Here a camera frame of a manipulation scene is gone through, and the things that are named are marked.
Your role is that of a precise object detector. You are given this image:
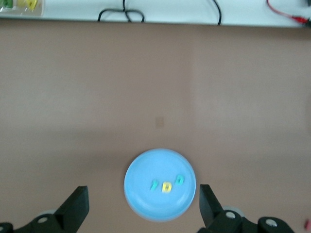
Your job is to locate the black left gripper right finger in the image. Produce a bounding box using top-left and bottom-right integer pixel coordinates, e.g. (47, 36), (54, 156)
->
(198, 184), (296, 233)

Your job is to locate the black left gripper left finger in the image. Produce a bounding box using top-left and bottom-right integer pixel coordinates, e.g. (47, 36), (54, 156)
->
(0, 185), (89, 233)

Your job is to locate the yellow foam letter a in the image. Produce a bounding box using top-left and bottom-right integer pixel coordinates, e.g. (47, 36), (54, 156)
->
(161, 181), (173, 194)

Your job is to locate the clear box of letters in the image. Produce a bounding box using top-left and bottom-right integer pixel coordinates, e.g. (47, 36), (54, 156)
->
(0, 0), (46, 17)

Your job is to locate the blue plate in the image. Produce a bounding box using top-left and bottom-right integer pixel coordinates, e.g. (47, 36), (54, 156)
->
(123, 148), (197, 222)

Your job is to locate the black hanging cable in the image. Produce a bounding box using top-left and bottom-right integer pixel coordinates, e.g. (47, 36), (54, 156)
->
(211, 0), (223, 26)

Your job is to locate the black flat coiled cable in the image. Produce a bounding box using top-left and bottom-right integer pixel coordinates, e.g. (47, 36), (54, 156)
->
(97, 0), (145, 23)

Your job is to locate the red clip cable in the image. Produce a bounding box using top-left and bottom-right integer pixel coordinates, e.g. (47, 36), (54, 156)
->
(266, 0), (311, 24)

